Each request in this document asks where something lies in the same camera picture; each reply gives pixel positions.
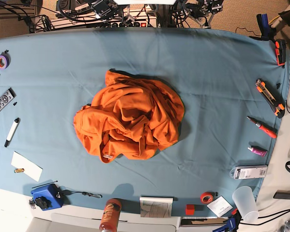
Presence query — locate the small yellow battery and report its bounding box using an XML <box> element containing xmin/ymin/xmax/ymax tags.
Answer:
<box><xmin>14</xmin><ymin>169</ymin><xmax>25</xmax><ymax>173</ymax></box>

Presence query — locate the purple tape roll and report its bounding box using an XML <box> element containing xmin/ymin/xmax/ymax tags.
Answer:
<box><xmin>0</xmin><ymin>50</ymin><xmax>11</xmax><ymax>70</ymax></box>

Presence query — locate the black adapter box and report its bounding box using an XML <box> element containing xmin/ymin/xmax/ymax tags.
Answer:
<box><xmin>273</xmin><ymin>190</ymin><xmax>290</xmax><ymax>200</ymax></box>

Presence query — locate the orange t-shirt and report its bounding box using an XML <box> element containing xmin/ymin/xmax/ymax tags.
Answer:
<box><xmin>73</xmin><ymin>70</ymin><xmax>185</xmax><ymax>163</ymax></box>

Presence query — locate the blue clamp bottom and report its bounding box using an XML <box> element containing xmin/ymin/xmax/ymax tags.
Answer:
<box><xmin>213</xmin><ymin>208</ymin><xmax>242</xmax><ymax>232</ymax></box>

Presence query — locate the blue clamp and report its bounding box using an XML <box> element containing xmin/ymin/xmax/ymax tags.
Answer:
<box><xmin>256</xmin><ymin>14</ymin><xmax>270</xmax><ymax>40</ymax></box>
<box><xmin>213</xmin><ymin>208</ymin><xmax>242</xmax><ymax>232</ymax></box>

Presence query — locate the grey remote control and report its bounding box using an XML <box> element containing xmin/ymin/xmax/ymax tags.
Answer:
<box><xmin>0</xmin><ymin>88</ymin><xmax>16</xmax><ymax>111</ymax></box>

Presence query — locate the red cube block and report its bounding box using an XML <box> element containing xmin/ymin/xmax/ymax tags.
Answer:
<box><xmin>185</xmin><ymin>204</ymin><xmax>195</xmax><ymax>216</ymax></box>

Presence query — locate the white marker pen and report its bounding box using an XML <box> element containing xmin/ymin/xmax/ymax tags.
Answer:
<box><xmin>4</xmin><ymin>118</ymin><xmax>20</xmax><ymax>147</ymax></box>

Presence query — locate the orange black utility knife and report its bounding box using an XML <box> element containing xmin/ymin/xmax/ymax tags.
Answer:
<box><xmin>255</xmin><ymin>79</ymin><xmax>285</xmax><ymax>119</ymax></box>

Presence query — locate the blue clamp top right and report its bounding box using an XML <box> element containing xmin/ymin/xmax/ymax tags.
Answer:
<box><xmin>256</xmin><ymin>14</ymin><xmax>270</xmax><ymax>40</ymax></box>

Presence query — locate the black lanyard with carabiner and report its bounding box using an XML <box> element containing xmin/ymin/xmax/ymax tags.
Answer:
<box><xmin>61</xmin><ymin>189</ymin><xmax>103</xmax><ymax>199</ymax></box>

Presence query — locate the white square card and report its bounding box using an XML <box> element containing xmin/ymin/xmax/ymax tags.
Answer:
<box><xmin>207</xmin><ymin>196</ymin><xmax>232</xmax><ymax>217</ymax></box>

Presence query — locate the orange black clamp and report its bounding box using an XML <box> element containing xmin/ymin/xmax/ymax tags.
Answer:
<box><xmin>275</xmin><ymin>39</ymin><xmax>287</xmax><ymax>66</ymax></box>

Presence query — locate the packaged item in blister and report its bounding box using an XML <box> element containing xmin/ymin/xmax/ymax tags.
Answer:
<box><xmin>230</xmin><ymin>165</ymin><xmax>268</xmax><ymax>180</ymax></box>

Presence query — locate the orange drink bottle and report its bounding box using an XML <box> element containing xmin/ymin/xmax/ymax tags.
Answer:
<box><xmin>99</xmin><ymin>199</ymin><xmax>122</xmax><ymax>232</ymax></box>

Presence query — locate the white paper card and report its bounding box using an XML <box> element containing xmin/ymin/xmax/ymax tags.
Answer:
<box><xmin>11</xmin><ymin>151</ymin><xmax>43</xmax><ymax>182</ymax></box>

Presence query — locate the blue box with knob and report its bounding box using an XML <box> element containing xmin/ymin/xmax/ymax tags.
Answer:
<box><xmin>31</xmin><ymin>184</ymin><xmax>64</xmax><ymax>211</ymax></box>

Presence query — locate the red tape roll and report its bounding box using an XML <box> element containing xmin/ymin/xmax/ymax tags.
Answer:
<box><xmin>200</xmin><ymin>192</ymin><xmax>216</xmax><ymax>204</ymax></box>

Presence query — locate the purple glue tube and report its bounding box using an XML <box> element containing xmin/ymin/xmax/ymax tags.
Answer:
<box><xmin>248</xmin><ymin>146</ymin><xmax>268</xmax><ymax>157</ymax></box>

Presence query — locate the translucent plastic cup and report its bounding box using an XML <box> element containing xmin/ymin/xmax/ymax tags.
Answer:
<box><xmin>232</xmin><ymin>186</ymin><xmax>259</xmax><ymax>223</ymax></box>

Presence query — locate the red screwdriver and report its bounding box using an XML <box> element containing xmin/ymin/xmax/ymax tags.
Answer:
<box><xmin>247</xmin><ymin>116</ymin><xmax>277</xmax><ymax>139</ymax></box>

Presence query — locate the grey patterned notebook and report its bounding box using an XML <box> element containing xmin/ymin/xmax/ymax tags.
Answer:
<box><xmin>139</xmin><ymin>196</ymin><xmax>174</xmax><ymax>218</ymax></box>

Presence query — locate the blue table cloth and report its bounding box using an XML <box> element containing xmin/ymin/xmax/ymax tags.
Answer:
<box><xmin>0</xmin><ymin>29</ymin><xmax>290</xmax><ymax>216</ymax></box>

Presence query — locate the black cable tie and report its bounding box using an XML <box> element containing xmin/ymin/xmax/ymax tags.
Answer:
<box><xmin>32</xmin><ymin>180</ymin><xmax>58</xmax><ymax>189</ymax></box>

